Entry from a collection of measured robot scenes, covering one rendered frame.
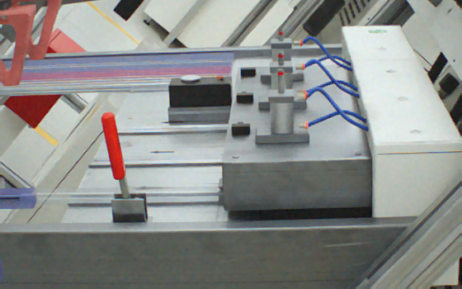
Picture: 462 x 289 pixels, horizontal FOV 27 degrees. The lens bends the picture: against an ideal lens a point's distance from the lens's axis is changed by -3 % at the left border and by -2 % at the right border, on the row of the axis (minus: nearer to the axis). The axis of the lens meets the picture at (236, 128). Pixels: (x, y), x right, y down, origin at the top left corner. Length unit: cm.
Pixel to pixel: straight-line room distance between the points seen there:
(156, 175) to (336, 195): 22
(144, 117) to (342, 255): 44
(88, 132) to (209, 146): 131
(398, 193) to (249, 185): 13
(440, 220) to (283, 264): 15
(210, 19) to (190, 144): 451
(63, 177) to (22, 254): 156
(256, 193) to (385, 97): 18
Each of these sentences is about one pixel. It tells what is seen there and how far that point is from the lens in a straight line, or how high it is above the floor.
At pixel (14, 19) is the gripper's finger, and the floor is 110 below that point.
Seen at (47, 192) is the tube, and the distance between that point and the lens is 97.
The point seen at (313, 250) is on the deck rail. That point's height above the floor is 112.
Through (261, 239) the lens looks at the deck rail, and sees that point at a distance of 86.
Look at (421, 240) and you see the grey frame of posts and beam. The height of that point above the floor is 120.
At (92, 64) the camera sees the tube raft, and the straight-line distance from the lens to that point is 147.
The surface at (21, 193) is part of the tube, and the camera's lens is 72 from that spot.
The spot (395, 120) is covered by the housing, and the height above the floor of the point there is 124.
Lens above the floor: 138
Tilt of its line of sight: 15 degrees down
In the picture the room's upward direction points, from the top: 42 degrees clockwise
